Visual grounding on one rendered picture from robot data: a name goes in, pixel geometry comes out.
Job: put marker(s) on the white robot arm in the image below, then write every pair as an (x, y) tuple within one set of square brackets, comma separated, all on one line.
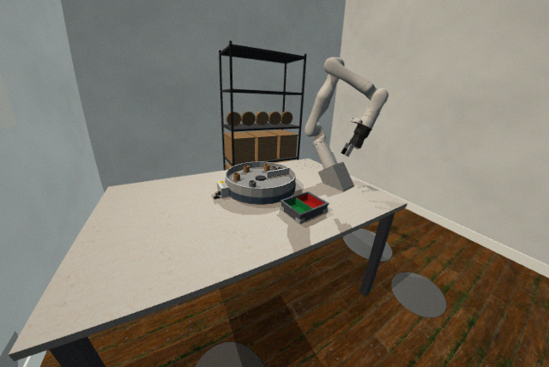
[(335, 69)]

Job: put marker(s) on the grey round turntable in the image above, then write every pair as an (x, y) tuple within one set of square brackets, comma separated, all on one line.
[(271, 186)]

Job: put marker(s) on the grey crate with red and green compartments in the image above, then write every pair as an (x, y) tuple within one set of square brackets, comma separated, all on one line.
[(304, 206)]

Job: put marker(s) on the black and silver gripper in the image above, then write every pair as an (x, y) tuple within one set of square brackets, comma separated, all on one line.
[(363, 130)]

